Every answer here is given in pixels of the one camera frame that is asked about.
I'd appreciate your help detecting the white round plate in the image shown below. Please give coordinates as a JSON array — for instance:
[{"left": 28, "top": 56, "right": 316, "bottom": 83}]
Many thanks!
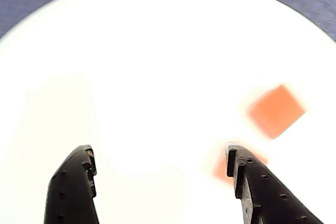
[{"left": 0, "top": 0, "right": 336, "bottom": 224}]

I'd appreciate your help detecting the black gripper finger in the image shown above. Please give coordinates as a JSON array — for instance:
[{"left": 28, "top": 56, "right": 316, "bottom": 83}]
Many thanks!
[
  {"left": 225, "top": 143, "right": 325, "bottom": 224},
  {"left": 43, "top": 144, "right": 100, "bottom": 224}
]

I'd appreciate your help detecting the red cube with dark mark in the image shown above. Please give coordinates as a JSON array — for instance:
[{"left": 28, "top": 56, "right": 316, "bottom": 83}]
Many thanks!
[{"left": 212, "top": 141, "right": 268, "bottom": 183}]

